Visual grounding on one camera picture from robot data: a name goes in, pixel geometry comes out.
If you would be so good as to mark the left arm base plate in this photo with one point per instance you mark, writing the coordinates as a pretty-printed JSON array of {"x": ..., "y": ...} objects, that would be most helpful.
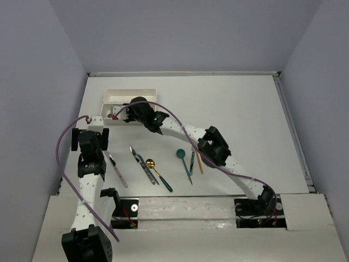
[{"x": 126, "y": 215}]

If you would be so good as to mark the orange plastic knife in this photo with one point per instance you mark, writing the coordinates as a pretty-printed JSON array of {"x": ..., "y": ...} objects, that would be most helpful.
[{"x": 199, "y": 162}]

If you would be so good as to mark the knife with green handle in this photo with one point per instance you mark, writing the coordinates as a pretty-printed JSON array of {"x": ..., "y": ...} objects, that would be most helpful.
[{"x": 192, "y": 162}]

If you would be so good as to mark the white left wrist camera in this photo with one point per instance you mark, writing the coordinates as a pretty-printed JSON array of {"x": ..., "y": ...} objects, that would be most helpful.
[{"x": 95, "y": 124}]

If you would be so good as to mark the white front utensil tray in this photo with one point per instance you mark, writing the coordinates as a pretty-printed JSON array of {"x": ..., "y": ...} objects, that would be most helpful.
[{"x": 105, "y": 110}]

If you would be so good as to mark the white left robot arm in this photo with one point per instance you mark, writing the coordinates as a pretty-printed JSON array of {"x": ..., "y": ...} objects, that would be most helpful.
[{"x": 87, "y": 239}]

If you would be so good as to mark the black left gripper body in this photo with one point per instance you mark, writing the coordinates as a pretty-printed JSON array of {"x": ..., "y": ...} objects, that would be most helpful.
[{"x": 98, "y": 136}]

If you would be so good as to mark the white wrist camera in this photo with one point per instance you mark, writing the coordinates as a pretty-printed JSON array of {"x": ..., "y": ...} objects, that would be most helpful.
[
  {"x": 120, "y": 113},
  {"x": 95, "y": 124}
]

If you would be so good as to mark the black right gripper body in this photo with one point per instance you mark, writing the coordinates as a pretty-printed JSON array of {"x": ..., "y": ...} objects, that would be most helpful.
[{"x": 132, "y": 116}]

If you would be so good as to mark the knife with pink handle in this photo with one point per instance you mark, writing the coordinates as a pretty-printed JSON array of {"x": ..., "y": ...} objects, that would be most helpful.
[{"x": 113, "y": 163}]

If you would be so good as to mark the white rear utensil tray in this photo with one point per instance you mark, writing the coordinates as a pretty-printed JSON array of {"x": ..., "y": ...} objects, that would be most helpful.
[{"x": 120, "y": 96}]

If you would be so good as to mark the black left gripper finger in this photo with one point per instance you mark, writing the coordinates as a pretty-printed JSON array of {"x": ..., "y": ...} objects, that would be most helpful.
[
  {"x": 74, "y": 141},
  {"x": 105, "y": 139}
]

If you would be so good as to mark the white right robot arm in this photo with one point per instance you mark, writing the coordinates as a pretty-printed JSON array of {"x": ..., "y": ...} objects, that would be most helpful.
[{"x": 209, "y": 143}]

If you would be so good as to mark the white utensil tray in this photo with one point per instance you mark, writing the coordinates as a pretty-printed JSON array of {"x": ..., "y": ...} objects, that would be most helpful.
[
  {"x": 120, "y": 96},
  {"x": 105, "y": 110}
]

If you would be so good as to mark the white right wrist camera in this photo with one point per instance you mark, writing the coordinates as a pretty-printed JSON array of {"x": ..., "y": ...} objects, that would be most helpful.
[{"x": 120, "y": 113}]

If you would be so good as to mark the dark blue plastic knife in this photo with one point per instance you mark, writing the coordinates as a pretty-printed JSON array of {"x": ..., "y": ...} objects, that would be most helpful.
[{"x": 148, "y": 167}]

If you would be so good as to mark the white foam front panel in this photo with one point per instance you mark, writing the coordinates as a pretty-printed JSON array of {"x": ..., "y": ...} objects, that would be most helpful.
[{"x": 310, "y": 235}]

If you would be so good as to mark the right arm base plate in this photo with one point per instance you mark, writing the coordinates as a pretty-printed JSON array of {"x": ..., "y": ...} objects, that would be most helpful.
[{"x": 250, "y": 215}]

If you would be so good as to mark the teal plastic spoon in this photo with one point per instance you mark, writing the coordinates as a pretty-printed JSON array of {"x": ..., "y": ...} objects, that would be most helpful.
[{"x": 180, "y": 153}]

